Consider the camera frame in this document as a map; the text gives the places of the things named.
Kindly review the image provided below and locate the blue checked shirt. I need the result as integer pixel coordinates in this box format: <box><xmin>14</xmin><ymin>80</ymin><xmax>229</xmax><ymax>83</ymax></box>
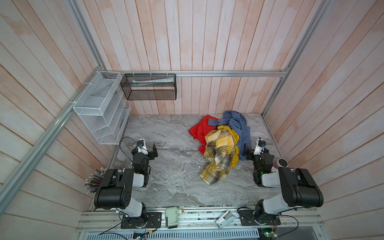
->
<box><xmin>208</xmin><ymin>111</ymin><xmax>252</xmax><ymax>161</ymax></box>

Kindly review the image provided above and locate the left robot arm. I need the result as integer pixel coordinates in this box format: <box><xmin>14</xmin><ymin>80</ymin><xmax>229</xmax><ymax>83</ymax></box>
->
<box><xmin>94</xmin><ymin>139</ymin><xmax>158</xmax><ymax>228</ymax></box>

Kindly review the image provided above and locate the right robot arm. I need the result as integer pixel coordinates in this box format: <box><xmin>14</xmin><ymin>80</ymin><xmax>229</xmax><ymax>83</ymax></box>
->
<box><xmin>243</xmin><ymin>141</ymin><xmax>324</xmax><ymax>225</ymax></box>

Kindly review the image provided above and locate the mustard yellow cloth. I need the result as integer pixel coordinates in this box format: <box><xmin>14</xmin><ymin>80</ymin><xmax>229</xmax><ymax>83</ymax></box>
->
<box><xmin>216</xmin><ymin>126</ymin><xmax>240</xmax><ymax>170</ymax></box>

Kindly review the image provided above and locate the yellow plaid cloth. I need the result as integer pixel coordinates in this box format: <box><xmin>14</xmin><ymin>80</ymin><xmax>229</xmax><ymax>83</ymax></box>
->
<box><xmin>200</xmin><ymin>126</ymin><xmax>240</xmax><ymax>185</ymax></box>

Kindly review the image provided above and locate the red cloth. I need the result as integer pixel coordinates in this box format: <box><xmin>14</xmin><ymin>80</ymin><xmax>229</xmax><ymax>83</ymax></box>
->
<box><xmin>189</xmin><ymin>115</ymin><xmax>219</xmax><ymax>154</ymax></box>

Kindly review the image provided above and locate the red cup of pencils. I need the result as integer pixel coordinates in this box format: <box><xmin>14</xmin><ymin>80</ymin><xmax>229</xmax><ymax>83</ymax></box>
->
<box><xmin>84</xmin><ymin>168</ymin><xmax>106</xmax><ymax>194</ymax></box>

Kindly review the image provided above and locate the pale green box device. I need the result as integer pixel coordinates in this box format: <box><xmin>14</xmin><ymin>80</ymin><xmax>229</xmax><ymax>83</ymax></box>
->
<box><xmin>165</xmin><ymin>207</ymin><xmax>184</xmax><ymax>229</ymax></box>

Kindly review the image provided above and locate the white clamp device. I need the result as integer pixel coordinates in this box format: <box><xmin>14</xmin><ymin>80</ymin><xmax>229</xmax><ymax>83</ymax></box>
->
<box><xmin>216</xmin><ymin>210</ymin><xmax>237</xmax><ymax>229</ymax></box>

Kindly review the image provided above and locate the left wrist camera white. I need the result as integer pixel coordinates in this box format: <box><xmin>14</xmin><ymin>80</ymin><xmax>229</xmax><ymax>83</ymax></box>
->
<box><xmin>137</xmin><ymin>139</ymin><xmax>148</xmax><ymax>155</ymax></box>

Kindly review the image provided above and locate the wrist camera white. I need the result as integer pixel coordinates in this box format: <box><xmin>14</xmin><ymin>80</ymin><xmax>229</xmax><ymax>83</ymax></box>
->
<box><xmin>137</xmin><ymin>139</ymin><xmax>148</xmax><ymax>155</ymax></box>
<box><xmin>254</xmin><ymin>138</ymin><xmax>269</xmax><ymax>155</ymax></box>

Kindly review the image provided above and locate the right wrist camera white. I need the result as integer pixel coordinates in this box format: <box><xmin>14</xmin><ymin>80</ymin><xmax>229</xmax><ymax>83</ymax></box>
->
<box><xmin>254</xmin><ymin>138</ymin><xmax>269</xmax><ymax>155</ymax></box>

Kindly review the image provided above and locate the white wire mesh shelf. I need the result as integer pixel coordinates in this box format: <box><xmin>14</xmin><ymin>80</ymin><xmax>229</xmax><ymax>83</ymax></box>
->
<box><xmin>74</xmin><ymin>71</ymin><xmax>132</xmax><ymax>145</ymax></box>

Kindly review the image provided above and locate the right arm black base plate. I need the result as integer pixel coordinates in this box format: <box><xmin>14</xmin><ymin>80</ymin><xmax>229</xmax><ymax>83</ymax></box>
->
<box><xmin>237</xmin><ymin>208</ymin><xmax>281</xmax><ymax>226</ymax></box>

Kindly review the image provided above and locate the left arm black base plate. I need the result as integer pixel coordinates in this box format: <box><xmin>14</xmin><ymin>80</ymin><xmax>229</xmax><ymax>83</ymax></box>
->
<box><xmin>121</xmin><ymin>212</ymin><xmax>162</xmax><ymax>229</ymax></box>

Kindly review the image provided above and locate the black wire mesh basket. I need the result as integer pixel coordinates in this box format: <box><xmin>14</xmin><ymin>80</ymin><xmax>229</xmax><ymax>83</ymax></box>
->
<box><xmin>120</xmin><ymin>73</ymin><xmax>178</xmax><ymax>101</ymax></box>

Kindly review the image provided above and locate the horizontal aluminium wall rail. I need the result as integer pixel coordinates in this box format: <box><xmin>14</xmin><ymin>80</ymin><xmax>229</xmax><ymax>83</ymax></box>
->
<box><xmin>108</xmin><ymin>70</ymin><xmax>288</xmax><ymax>78</ymax></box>

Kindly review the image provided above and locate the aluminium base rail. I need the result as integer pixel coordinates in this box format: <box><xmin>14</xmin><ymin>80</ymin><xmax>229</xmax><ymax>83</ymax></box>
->
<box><xmin>76</xmin><ymin>207</ymin><xmax>325</xmax><ymax>233</ymax></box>

